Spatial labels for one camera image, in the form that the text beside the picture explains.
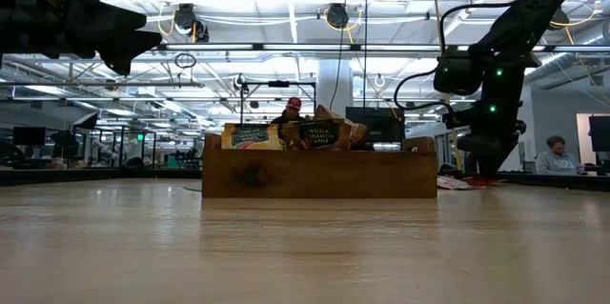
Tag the black wall monitor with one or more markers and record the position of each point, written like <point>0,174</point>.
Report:
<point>600,132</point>

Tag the black background rig frame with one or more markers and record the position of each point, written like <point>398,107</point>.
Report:
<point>242,104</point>

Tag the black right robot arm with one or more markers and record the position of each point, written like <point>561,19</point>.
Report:
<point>534,8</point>

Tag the red strawberry tea packet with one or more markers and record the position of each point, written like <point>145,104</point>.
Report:
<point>453,183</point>
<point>495,181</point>

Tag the wooden three-compartment tea box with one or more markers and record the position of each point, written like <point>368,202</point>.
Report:
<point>319,175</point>

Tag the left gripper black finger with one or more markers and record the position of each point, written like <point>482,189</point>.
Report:
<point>124,46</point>
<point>121,19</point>

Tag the black desk monitor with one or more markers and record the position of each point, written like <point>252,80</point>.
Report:
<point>28,135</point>

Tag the long ceiling light bar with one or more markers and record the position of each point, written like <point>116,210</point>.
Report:
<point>286,47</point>

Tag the person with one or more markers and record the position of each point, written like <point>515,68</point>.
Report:
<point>555,161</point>
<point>293,104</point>

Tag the yellow peach tea packet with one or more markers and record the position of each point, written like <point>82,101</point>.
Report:
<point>250,136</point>

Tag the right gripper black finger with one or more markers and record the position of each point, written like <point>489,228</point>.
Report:
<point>469,147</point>
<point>493,154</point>

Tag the round grey mat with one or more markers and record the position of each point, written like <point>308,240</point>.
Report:
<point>193,189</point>

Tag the black frame workstation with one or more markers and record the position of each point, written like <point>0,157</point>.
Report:
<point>126,147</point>

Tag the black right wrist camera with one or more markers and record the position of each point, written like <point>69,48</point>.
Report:
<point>457,75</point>

